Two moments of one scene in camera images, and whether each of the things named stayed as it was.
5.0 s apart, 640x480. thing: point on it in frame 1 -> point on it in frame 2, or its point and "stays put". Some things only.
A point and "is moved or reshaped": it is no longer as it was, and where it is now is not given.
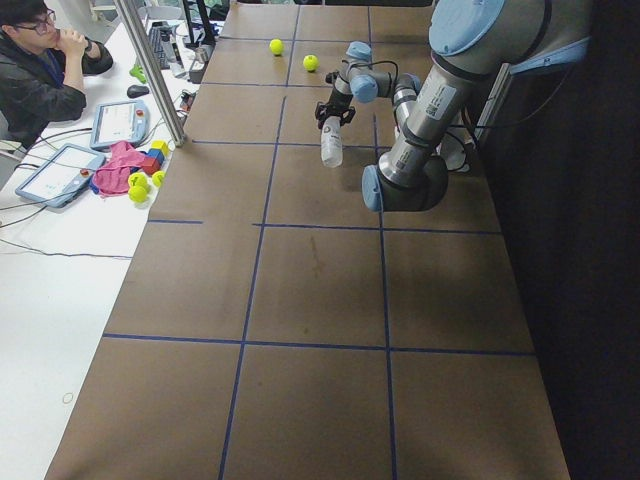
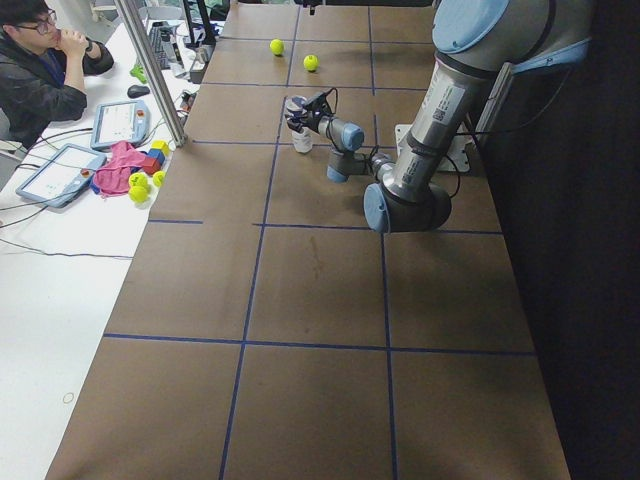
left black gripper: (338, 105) -> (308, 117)
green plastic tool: (138, 72) stays put
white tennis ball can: (331, 142) is moved or reshaped
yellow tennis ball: (311, 62) stays put
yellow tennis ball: (277, 46) stays put
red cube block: (150, 165) stays put
